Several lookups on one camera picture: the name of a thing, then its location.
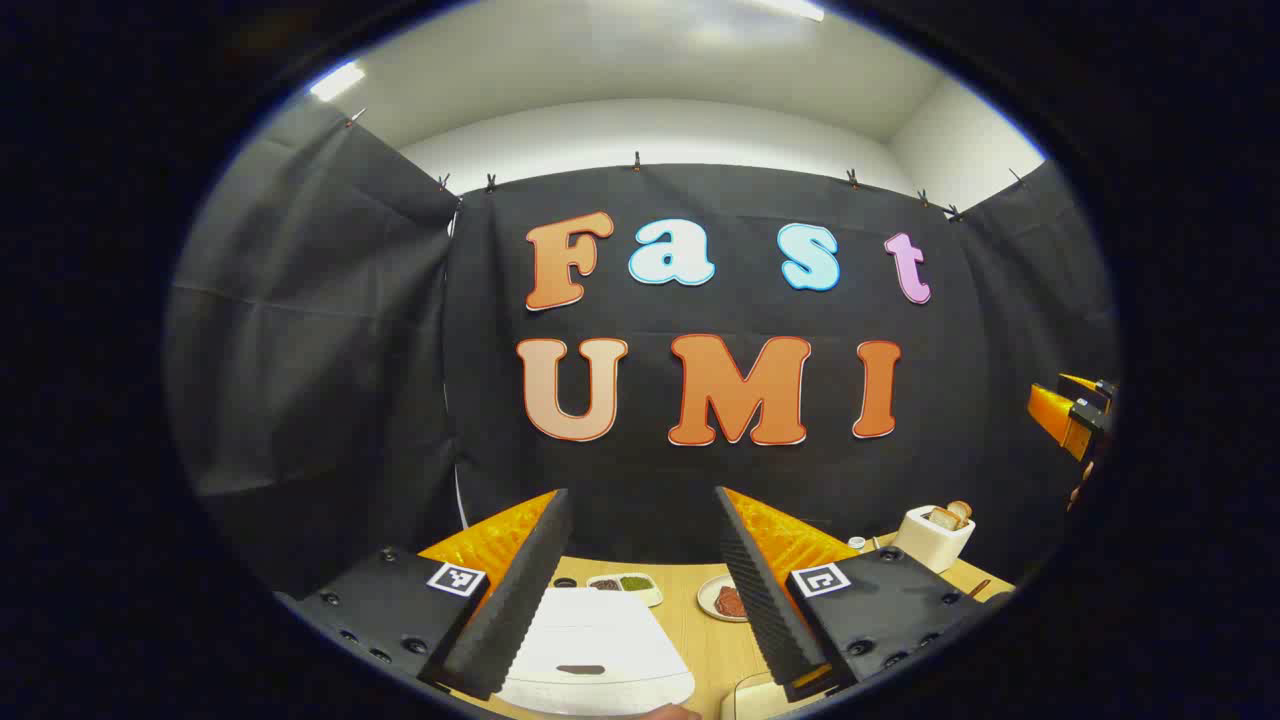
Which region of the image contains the white rice cooker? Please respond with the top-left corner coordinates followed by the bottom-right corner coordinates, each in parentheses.
top-left (497, 586), bottom-right (696, 717)

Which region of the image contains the white round plate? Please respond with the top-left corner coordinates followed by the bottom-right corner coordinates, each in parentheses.
top-left (697, 573), bottom-right (751, 623)

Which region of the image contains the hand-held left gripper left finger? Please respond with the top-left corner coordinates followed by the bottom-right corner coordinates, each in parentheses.
top-left (275, 488), bottom-right (574, 701)

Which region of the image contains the white divided bean dish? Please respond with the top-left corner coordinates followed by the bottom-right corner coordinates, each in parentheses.
top-left (587, 572), bottom-right (664, 608)

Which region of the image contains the white toaster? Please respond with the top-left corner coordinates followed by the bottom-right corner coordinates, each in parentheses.
top-left (893, 505), bottom-right (977, 574)

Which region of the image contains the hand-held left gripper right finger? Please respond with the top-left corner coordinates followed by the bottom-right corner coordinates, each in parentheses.
top-left (713, 486), bottom-right (1014, 704)

